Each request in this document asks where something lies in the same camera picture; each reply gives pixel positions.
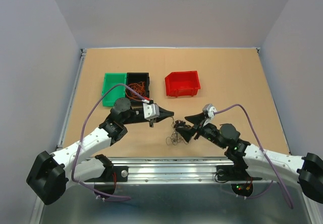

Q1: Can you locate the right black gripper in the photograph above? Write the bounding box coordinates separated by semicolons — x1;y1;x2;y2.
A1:
175;111;226;149

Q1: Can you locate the green plastic bin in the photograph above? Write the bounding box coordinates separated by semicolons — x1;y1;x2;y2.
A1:
101;73;127;107

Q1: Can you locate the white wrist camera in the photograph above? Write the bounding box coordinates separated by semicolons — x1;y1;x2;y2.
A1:
202;103;217;126
143;103;160;121

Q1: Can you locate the thin grey cable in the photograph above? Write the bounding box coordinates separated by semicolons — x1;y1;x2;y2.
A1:
165;117;187;146

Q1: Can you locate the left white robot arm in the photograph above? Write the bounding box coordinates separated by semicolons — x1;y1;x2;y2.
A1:
26;97;174;205

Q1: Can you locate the black plastic bin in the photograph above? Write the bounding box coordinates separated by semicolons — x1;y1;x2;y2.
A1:
125;73;150;106

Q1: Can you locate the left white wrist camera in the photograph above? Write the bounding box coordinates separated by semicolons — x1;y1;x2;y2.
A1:
143;103;160;121

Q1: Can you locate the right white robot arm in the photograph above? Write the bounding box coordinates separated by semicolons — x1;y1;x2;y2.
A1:
175;113;322;203

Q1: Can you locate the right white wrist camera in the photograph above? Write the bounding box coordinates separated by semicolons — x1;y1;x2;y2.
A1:
202;103;217;126

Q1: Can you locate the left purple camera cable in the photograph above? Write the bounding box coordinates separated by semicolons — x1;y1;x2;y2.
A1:
71;83;154;201

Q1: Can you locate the red plastic bin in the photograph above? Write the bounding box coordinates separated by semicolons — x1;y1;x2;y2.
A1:
165;71;201;97

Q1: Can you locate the orange cable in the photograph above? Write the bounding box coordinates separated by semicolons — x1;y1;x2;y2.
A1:
125;81;147;100

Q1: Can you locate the aluminium mounting rail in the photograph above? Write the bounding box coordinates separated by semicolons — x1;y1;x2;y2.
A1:
85;158;263;184

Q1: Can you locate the aluminium table side frame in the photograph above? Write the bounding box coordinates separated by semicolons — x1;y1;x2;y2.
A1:
55;48;87;150

